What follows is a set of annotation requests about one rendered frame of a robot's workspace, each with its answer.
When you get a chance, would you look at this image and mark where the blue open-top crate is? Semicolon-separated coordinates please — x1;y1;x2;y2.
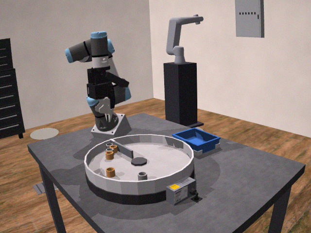
173;128;221;156

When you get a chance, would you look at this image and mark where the bronze bushing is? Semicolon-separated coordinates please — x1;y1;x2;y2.
110;145;118;153
106;167;115;178
105;151;114;160

